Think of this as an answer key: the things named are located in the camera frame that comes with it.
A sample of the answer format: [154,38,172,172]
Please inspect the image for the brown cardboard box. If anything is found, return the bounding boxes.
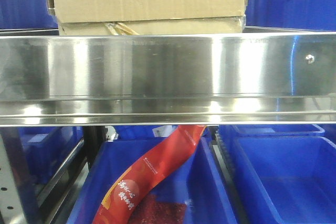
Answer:
[47,0,247,36]

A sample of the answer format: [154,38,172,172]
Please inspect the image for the blue bin lower left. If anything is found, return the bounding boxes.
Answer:
[18,126,83,184]

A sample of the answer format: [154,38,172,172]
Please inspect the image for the steel shelf upright post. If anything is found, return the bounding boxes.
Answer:
[1,127,40,223]

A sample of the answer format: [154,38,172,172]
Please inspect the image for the blue bin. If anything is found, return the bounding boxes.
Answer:
[218,124,325,151]
[18,126,83,184]
[246,0,335,31]
[67,138,238,223]
[234,137,335,223]
[1,0,58,29]

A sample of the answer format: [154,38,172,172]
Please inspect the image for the crumpled clear packing tape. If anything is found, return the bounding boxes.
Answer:
[104,22,139,35]

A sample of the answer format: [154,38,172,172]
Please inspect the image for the red printed paper banner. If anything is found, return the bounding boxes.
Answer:
[92,125,206,223]

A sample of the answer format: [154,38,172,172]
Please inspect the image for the blue bin upper left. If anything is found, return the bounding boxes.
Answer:
[1,0,58,29]

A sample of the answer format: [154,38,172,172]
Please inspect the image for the stainless steel shelf rail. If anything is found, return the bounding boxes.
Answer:
[1,32,335,126]

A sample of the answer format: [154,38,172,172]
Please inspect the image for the blue bin lower centre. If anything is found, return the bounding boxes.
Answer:
[67,138,238,223]

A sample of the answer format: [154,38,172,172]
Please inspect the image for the blue bin upper right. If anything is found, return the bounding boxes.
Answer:
[246,0,335,31]

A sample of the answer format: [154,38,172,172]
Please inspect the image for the red glitter sheet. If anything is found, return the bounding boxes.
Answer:
[128,194,187,224]

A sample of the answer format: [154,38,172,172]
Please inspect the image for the shelf rail screw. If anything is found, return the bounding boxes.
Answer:
[305,54,315,64]

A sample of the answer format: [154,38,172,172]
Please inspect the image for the blue bin behind lower right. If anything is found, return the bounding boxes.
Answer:
[218,124,325,151]

